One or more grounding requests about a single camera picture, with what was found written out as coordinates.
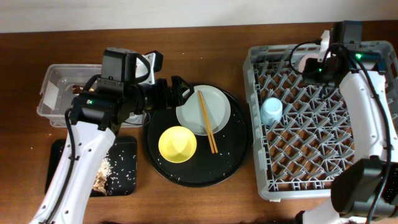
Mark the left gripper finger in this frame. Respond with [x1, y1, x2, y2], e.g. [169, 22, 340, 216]
[171, 76, 195, 96]
[171, 91, 186, 108]

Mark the grey round plate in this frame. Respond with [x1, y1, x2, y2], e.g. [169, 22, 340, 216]
[176, 85, 231, 136]

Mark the pink plastic cup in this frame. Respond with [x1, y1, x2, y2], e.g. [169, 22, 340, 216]
[298, 53, 320, 74]

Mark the yellow plastic bowl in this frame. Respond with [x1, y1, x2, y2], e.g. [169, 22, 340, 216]
[158, 126, 197, 164]

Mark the wooden chopstick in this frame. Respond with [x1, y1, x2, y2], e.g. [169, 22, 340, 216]
[198, 90, 218, 154]
[196, 90, 216, 154]

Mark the blue plastic cup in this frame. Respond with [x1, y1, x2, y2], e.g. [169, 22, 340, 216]
[260, 97, 283, 126]

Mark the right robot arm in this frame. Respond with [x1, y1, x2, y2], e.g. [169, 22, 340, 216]
[295, 21, 397, 223]

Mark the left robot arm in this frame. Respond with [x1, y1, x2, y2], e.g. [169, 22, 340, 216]
[31, 47, 195, 223]

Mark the grey dishwasher rack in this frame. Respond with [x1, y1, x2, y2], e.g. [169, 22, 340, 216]
[242, 40, 398, 201]

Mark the rice and nutshell waste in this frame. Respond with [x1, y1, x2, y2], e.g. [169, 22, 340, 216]
[90, 149, 137, 197]

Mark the black rectangular tray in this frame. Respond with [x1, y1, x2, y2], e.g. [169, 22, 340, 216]
[44, 136, 138, 197]

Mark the clear plastic bin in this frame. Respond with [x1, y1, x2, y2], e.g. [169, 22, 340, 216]
[36, 63, 149, 128]

